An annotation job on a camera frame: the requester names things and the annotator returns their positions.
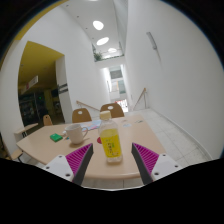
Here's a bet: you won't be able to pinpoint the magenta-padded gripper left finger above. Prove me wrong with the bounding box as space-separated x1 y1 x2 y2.
41 142 95 187

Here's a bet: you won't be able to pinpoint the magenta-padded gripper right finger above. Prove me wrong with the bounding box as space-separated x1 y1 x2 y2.
130 142 184 186

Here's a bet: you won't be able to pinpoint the clear bottle with yellow drink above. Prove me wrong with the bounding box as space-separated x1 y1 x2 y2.
97 110 124 164

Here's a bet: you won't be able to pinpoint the small green box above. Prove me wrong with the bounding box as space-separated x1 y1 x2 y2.
49 132 64 143

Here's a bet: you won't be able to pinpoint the white ceramic mug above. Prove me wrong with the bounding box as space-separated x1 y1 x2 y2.
63 123 90 146

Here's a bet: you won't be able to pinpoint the wooden chair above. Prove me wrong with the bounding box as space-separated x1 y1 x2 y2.
71 108 93 124
42 114 54 127
99 102 125 119

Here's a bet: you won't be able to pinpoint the small wooden side table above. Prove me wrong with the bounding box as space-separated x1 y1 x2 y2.
13 122 40 138

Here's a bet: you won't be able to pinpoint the colourful blue paper booklet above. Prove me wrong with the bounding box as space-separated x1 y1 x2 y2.
79 119 103 131

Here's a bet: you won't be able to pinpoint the wooden stair handrail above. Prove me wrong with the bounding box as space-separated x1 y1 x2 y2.
132 87 148 111
75 99 101 113

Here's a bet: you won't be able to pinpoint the white hanging sign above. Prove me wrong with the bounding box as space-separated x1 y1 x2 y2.
20 75 40 96

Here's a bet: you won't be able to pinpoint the green balcony plant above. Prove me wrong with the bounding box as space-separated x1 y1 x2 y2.
93 51 104 63

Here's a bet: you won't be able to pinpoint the round ceiling lights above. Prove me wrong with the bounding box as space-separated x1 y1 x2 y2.
91 19 118 54

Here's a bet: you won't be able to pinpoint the dark wall sign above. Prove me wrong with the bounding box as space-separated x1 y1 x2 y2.
58 83 69 94

